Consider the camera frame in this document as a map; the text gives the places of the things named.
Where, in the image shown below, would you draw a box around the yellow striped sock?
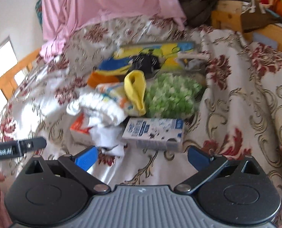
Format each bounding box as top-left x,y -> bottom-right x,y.
95,70 -> 147,117

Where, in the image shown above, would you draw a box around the white perforated sock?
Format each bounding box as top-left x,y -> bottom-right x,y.
176,52 -> 210,70

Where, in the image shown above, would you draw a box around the orange white medicine box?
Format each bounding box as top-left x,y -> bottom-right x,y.
70,113 -> 94,146

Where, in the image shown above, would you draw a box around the blue white milk carton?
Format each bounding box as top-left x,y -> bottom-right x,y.
122,117 -> 185,152

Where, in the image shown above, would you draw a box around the floral bedspread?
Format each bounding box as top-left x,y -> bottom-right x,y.
0,14 -> 282,228

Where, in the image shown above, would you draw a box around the wooden railing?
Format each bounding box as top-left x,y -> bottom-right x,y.
0,48 -> 40,101

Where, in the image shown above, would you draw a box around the glass bowl green stars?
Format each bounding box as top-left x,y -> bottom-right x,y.
145,73 -> 205,120

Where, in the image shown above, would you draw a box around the orange plastic cup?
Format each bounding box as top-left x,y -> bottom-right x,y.
87,72 -> 120,89

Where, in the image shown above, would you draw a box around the colourful cartoon tray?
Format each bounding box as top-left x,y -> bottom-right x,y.
96,41 -> 206,76

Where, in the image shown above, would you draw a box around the black sock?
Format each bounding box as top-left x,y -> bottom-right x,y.
129,53 -> 161,78

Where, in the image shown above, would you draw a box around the brown fabric with letters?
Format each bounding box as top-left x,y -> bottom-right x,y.
240,0 -> 280,32

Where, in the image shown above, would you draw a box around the pink sheet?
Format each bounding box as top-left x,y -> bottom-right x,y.
40,0 -> 186,62

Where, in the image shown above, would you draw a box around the wooden bed frame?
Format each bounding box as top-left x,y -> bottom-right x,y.
211,0 -> 282,51

